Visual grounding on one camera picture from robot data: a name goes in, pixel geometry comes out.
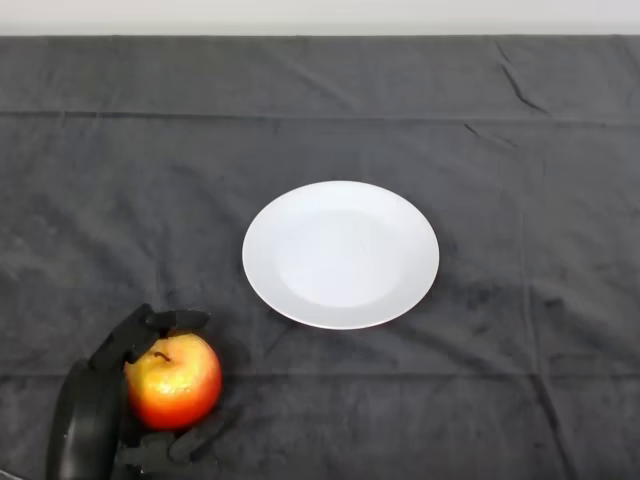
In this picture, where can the red yellow apple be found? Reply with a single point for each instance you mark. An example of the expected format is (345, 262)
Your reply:
(175, 390)

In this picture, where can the round white plate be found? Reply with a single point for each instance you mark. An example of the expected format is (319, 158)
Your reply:
(340, 260)

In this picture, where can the black cloth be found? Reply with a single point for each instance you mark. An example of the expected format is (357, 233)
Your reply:
(100, 200)

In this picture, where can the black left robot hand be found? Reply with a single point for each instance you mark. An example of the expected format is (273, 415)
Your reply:
(92, 410)

